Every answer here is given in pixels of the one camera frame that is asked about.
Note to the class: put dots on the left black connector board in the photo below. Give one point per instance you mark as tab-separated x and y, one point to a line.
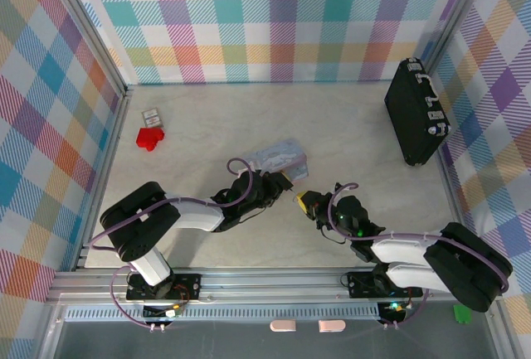
164	312

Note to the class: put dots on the right black connector board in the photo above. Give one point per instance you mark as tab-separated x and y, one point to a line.
394	309

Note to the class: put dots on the red plastic block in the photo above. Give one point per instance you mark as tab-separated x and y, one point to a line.
149	138

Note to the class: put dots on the aluminium frame post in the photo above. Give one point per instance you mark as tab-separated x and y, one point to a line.
460	11
87	31

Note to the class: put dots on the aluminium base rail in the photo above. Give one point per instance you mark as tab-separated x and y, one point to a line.
274	284

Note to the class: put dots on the black briefcase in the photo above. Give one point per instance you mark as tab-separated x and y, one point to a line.
412	114

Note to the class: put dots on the green plastic piece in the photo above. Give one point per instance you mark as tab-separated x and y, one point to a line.
461	314

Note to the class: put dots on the pink rubber pad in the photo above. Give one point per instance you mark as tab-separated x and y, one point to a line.
283	326
332	326

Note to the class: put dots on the small card box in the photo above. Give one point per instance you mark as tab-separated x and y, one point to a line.
151	117

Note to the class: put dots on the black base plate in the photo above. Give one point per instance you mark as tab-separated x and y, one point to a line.
361	284
186	286

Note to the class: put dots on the black connector board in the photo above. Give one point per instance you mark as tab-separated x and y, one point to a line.
394	309
164	312

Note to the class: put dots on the clear plastic bag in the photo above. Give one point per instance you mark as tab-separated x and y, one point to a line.
276	156

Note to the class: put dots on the yellow padlock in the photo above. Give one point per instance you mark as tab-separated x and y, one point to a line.
305	201

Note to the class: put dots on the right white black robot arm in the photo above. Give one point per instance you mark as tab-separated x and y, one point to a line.
406	251

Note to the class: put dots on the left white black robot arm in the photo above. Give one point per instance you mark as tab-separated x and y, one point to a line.
195	216

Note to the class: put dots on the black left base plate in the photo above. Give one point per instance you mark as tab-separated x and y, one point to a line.
186	286

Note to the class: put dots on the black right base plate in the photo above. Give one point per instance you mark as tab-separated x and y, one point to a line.
361	284

